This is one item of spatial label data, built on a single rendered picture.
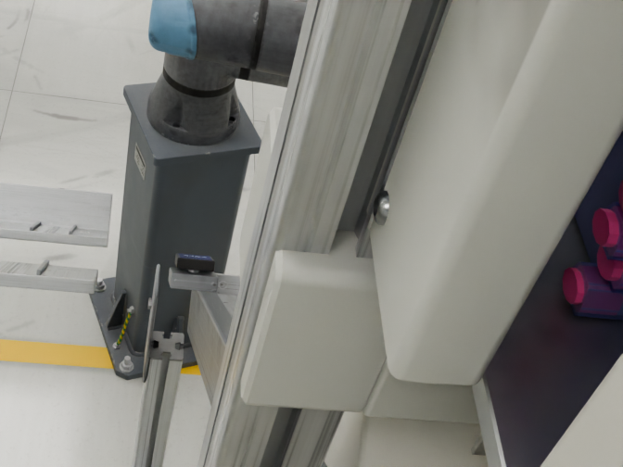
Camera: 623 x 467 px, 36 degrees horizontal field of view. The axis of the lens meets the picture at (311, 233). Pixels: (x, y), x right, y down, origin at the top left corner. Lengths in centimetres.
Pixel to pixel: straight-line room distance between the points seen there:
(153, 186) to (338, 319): 133
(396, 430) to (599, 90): 24
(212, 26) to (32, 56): 169
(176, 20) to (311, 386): 67
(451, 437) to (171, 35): 63
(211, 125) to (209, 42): 60
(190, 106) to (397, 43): 131
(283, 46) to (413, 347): 74
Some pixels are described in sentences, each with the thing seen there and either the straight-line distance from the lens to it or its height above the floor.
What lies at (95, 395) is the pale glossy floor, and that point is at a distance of 190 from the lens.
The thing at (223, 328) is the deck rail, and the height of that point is 95.
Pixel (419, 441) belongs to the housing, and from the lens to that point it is 40.
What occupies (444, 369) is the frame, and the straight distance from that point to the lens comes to 24.
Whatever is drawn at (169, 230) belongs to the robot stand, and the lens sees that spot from 167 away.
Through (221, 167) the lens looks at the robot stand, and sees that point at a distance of 160.
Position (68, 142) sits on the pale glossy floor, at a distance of 237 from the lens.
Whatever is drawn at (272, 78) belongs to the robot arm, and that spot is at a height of 69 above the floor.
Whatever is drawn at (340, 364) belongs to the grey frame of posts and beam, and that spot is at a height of 134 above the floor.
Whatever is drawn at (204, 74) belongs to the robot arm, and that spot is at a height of 68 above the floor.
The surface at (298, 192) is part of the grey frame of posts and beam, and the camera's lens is 26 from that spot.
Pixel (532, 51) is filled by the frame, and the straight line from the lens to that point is 18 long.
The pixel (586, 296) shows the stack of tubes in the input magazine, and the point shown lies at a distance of 27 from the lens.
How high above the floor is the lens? 157
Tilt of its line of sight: 45 degrees down
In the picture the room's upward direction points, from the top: 17 degrees clockwise
